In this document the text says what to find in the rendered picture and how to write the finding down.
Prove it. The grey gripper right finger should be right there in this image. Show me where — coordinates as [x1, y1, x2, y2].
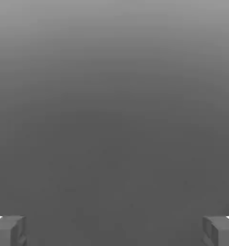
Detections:
[202, 215, 229, 246]

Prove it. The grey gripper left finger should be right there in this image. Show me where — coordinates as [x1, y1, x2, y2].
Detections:
[0, 215, 28, 246]

